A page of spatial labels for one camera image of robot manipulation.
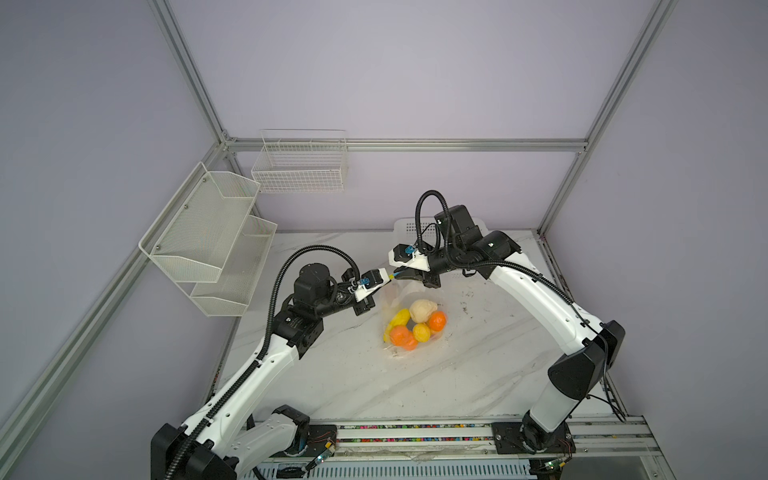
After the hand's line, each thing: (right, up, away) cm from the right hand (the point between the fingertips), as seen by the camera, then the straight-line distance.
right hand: (395, 266), depth 71 cm
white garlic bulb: (+7, -13, +15) cm, 21 cm away
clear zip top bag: (+2, -8, +11) cm, 14 cm away
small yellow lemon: (+8, -19, +13) cm, 24 cm away
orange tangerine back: (+12, -15, +12) cm, 23 cm away
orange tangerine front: (+4, -23, +15) cm, 28 cm away
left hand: (-3, -2, -1) cm, 4 cm away
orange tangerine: (+2, -20, +13) cm, 24 cm away
